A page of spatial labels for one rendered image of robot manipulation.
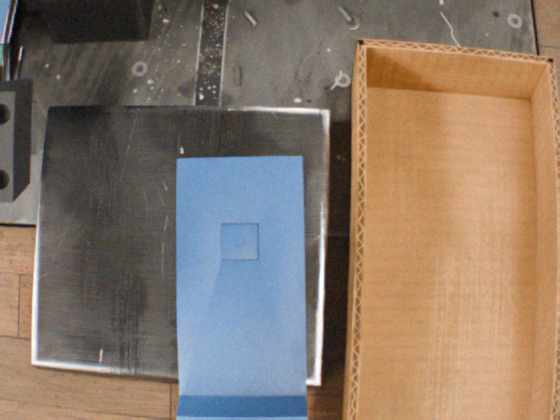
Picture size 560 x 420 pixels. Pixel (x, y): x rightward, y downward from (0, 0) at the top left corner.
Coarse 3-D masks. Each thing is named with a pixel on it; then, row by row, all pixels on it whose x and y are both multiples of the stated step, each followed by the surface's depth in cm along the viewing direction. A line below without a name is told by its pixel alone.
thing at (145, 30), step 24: (48, 0) 65; (72, 0) 66; (96, 0) 66; (120, 0) 66; (144, 0) 68; (48, 24) 69; (72, 24) 69; (96, 24) 69; (120, 24) 69; (144, 24) 70
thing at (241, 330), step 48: (192, 192) 67; (240, 192) 67; (288, 192) 67; (192, 240) 67; (288, 240) 67; (192, 288) 66; (240, 288) 66; (288, 288) 66; (192, 336) 65; (240, 336) 65; (288, 336) 65; (192, 384) 64; (240, 384) 64; (288, 384) 64
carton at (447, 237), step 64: (384, 64) 67; (448, 64) 66; (512, 64) 65; (384, 128) 70; (448, 128) 70; (512, 128) 70; (384, 192) 69; (448, 192) 69; (512, 192) 69; (384, 256) 68; (448, 256) 68; (512, 256) 68; (384, 320) 67; (448, 320) 67; (512, 320) 67; (384, 384) 66; (448, 384) 66; (512, 384) 66
